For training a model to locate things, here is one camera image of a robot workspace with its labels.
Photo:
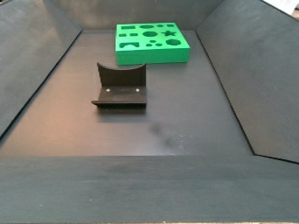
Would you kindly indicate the black curved cradle stand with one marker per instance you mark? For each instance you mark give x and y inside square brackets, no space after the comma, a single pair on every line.
[122,86]

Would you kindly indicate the green foam shape-sorter board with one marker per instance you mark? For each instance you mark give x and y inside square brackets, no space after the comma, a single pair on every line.
[150,43]

